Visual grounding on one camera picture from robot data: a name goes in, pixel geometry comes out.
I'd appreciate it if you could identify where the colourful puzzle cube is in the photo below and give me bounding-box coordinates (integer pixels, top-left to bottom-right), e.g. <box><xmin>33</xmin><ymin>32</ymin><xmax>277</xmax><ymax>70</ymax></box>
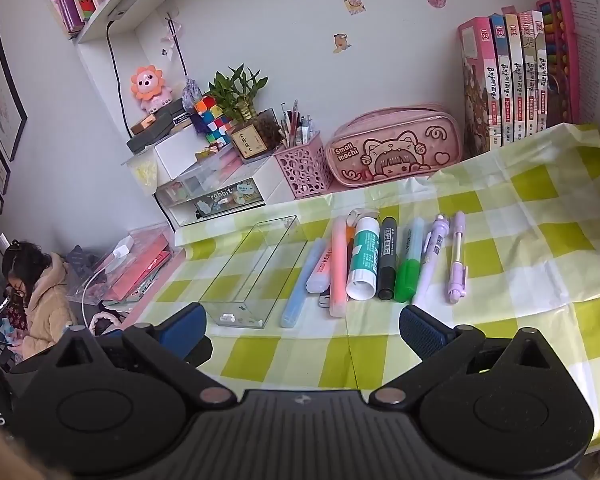
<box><xmin>194</xmin><ymin>95</ymin><xmax>233</xmax><ymax>146</ymax></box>

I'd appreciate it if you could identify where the thin dark pen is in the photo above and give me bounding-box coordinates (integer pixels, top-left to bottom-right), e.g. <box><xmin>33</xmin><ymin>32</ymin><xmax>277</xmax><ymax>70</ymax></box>
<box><xmin>318</xmin><ymin>224</ymin><xmax>357</xmax><ymax>309</ymax></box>

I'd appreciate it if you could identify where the white green glue stick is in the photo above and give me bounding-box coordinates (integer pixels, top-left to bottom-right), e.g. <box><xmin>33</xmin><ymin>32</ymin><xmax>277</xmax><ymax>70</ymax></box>
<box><xmin>346</xmin><ymin>215</ymin><xmax>381</xmax><ymax>302</ymax></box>

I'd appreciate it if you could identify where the pink orange lion toy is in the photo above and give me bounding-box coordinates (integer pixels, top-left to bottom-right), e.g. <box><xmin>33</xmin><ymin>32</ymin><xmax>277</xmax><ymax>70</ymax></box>
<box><xmin>131</xmin><ymin>65</ymin><xmax>177</xmax><ymax>113</ymax></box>

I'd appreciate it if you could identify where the small clear storage box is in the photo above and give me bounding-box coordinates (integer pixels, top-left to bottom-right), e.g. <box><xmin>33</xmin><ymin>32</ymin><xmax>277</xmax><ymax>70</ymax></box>
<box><xmin>156</xmin><ymin>180</ymin><xmax>196</xmax><ymax>208</ymax></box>

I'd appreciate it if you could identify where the stack of pink books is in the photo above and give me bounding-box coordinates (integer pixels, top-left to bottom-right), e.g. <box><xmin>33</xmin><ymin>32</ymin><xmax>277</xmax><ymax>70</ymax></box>
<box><xmin>100</xmin><ymin>242</ymin><xmax>173</xmax><ymax>307</ymax></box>

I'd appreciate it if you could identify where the white charger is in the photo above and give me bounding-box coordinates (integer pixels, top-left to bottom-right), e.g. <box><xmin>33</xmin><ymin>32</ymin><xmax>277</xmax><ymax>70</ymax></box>
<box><xmin>111</xmin><ymin>237</ymin><xmax>136</xmax><ymax>261</ymax></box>

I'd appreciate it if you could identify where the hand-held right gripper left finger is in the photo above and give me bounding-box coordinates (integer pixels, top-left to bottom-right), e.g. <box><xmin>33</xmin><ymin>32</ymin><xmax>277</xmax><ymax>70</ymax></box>
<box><xmin>44</xmin><ymin>303</ymin><xmax>237</xmax><ymax>408</ymax></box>

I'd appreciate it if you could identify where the white drawer organizer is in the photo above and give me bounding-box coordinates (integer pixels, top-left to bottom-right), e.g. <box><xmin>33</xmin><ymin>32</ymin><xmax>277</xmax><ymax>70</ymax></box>
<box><xmin>155</xmin><ymin>157</ymin><xmax>293</xmax><ymax>228</ymax></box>

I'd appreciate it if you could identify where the green checked tablecloth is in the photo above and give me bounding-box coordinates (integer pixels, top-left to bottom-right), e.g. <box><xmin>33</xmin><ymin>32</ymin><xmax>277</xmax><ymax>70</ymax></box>
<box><xmin>150</xmin><ymin>122</ymin><xmax>600</xmax><ymax>456</ymax></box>

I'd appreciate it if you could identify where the green marker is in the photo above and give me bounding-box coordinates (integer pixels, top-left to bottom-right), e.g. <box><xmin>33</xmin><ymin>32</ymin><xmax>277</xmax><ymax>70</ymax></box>
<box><xmin>394</xmin><ymin>217</ymin><xmax>426</xmax><ymax>305</ymax></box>

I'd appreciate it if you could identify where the pink perforated pen holder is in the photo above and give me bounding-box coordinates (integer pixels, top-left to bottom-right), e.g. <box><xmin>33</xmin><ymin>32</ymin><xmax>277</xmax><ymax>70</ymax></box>
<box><xmin>272</xmin><ymin>130</ymin><xmax>331</xmax><ymax>200</ymax></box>

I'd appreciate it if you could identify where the purple dome-top pen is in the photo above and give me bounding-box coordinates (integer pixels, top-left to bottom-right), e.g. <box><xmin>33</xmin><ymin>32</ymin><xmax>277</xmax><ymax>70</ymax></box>
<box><xmin>411</xmin><ymin>212</ymin><xmax>452</xmax><ymax>306</ymax></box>

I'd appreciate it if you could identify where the white charger cable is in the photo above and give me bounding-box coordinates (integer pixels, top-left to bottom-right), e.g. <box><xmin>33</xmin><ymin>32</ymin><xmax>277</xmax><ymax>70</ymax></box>
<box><xmin>79</xmin><ymin>259</ymin><xmax>117</xmax><ymax>332</ymax></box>

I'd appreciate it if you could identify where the dark grey box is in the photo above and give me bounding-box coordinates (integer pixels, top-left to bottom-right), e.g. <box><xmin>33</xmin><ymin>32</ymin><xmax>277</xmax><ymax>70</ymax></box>
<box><xmin>126</xmin><ymin>100</ymin><xmax>191</xmax><ymax>155</ymax></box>

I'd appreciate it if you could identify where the white fluffy thing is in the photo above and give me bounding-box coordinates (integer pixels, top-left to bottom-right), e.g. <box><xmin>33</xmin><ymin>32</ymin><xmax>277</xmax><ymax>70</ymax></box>
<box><xmin>90</xmin><ymin>310</ymin><xmax>131</xmax><ymax>337</ymax></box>

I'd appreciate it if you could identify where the black cable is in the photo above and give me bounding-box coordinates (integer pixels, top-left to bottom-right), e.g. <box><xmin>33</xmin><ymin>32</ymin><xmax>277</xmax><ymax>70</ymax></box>
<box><xmin>105</xmin><ymin>20</ymin><xmax>134</xmax><ymax>137</ymax></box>

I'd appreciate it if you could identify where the pink cartoon pencil case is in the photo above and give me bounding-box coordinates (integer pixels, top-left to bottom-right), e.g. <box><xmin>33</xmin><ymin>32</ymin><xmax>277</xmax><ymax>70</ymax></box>
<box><xmin>325</xmin><ymin>102</ymin><xmax>465</xmax><ymax>193</ymax></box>

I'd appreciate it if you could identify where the slim purple gel pen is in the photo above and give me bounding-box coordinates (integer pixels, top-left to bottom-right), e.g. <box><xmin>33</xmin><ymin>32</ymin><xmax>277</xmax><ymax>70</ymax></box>
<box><xmin>447</xmin><ymin>211</ymin><xmax>470</xmax><ymax>305</ymax></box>

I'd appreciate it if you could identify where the bamboo plant in glass pot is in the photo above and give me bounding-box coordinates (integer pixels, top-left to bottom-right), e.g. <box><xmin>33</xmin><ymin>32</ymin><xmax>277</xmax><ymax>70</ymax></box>
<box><xmin>207</xmin><ymin>64</ymin><xmax>281</xmax><ymax>162</ymax></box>

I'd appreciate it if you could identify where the illustrated paperback book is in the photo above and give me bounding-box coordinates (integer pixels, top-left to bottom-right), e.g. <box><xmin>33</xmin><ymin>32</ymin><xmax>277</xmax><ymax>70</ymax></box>
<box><xmin>502</xmin><ymin>12</ymin><xmax>527</xmax><ymax>142</ymax></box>
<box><xmin>517</xmin><ymin>11</ymin><xmax>540</xmax><ymax>136</ymax></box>
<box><xmin>530</xmin><ymin>10</ymin><xmax>552</xmax><ymax>130</ymax></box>
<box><xmin>490</xmin><ymin>14</ymin><xmax>515</xmax><ymax>148</ymax></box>

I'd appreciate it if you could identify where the pink book slipcase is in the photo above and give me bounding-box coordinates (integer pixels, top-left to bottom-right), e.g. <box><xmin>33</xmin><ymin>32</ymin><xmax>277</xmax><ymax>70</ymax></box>
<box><xmin>457</xmin><ymin>16</ymin><xmax>506</xmax><ymax>158</ymax></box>

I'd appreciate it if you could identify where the clear acrylic tray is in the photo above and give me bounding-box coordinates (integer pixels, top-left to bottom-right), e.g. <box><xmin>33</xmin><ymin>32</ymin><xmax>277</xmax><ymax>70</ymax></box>
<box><xmin>65</xmin><ymin>225</ymin><xmax>174</xmax><ymax>306</ymax></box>

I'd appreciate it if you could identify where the black framed picture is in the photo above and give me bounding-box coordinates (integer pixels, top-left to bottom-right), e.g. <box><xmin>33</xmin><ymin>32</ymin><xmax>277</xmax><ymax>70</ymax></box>
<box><xmin>0</xmin><ymin>10</ymin><xmax>29</xmax><ymax>162</ymax></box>

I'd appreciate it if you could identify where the purple sachet charm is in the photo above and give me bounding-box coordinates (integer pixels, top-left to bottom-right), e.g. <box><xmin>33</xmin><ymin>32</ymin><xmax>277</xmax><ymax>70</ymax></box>
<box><xmin>182</xmin><ymin>75</ymin><xmax>205</xmax><ymax>111</ymax></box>

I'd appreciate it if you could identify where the white box with yellow pattern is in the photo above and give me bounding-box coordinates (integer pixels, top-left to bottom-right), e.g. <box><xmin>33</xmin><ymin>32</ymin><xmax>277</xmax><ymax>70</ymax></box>
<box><xmin>121</xmin><ymin>125</ymin><xmax>217</xmax><ymax>186</ymax></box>

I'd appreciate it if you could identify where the orange pink highlighter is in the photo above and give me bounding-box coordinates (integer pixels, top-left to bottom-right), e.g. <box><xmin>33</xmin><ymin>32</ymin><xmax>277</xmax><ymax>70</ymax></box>
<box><xmin>329</xmin><ymin>216</ymin><xmax>354</xmax><ymax>318</ymax></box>

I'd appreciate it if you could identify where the black marker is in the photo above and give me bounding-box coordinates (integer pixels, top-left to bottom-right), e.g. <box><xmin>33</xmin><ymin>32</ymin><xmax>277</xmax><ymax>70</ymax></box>
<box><xmin>377</xmin><ymin>216</ymin><xmax>400</xmax><ymax>302</ymax></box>

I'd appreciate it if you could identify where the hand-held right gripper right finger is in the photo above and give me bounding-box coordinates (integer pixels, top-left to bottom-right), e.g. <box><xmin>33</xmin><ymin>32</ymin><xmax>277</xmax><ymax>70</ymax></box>
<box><xmin>368</xmin><ymin>304</ymin><xmax>564</xmax><ymax>408</ymax></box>

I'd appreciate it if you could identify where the bunch of pens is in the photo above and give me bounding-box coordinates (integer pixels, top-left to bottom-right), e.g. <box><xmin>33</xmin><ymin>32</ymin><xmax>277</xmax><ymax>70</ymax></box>
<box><xmin>278</xmin><ymin>100</ymin><xmax>322</xmax><ymax>150</ymax></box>

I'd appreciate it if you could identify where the dark grey cloth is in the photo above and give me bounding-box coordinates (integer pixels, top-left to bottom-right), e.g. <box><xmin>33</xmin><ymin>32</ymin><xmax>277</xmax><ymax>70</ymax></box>
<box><xmin>67</xmin><ymin>245</ymin><xmax>102</xmax><ymax>281</ymax></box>

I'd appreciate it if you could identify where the light blue highlighter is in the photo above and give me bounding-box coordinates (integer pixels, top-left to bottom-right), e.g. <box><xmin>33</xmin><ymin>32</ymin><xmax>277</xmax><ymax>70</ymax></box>
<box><xmin>281</xmin><ymin>237</ymin><xmax>332</xmax><ymax>329</ymax></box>

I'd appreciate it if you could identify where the clear plastic box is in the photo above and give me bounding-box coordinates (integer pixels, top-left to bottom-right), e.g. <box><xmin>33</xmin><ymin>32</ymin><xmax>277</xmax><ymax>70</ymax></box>
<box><xmin>198</xmin><ymin>215</ymin><xmax>309</xmax><ymax>330</ymax></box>

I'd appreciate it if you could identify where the pink abacus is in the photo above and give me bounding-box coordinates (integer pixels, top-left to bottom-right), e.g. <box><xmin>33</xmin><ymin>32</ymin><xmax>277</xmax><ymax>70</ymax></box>
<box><xmin>536</xmin><ymin>0</ymin><xmax>581</xmax><ymax>126</ymax></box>

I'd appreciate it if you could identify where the clear lidded storage box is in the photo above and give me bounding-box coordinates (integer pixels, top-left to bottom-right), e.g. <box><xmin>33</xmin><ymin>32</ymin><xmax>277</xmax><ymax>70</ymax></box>
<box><xmin>177</xmin><ymin>152</ymin><xmax>246</xmax><ymax>196</ymax></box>

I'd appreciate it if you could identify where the white wall shelf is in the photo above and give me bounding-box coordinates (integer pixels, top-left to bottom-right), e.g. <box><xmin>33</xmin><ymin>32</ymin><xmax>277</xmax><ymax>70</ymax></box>
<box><xmin>77</xmin><ymin>0</ymin><xmax>191</xmax><ymax>44</ymax></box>

